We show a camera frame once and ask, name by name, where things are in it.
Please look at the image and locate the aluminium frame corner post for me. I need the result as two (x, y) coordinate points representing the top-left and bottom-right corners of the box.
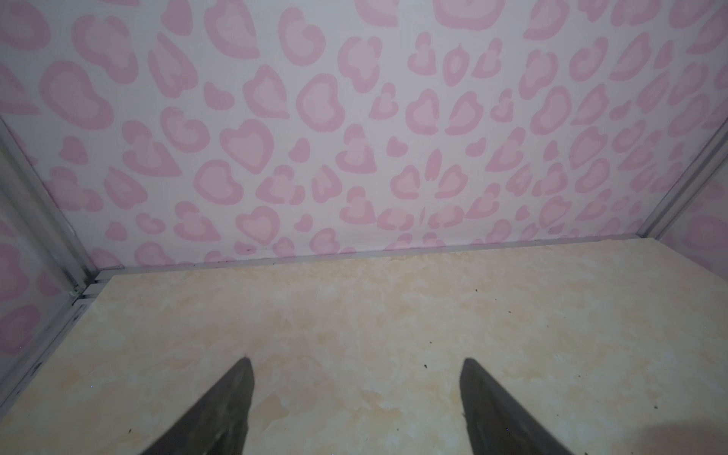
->
(1, 124), (99, 414)
(636, 119), (727, 240)

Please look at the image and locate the aluminium frame right corner post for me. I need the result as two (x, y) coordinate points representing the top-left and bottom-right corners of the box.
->
(636, 119), (727, 240)

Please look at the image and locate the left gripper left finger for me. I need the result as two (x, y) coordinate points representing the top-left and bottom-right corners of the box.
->
(142, 358), (254, 455)

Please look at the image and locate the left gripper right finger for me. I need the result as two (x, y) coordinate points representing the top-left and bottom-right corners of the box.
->
(459, 358), (571, 455)

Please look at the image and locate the aluminium frame left corner post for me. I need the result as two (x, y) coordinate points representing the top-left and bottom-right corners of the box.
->
(1, 124), (99, 414)

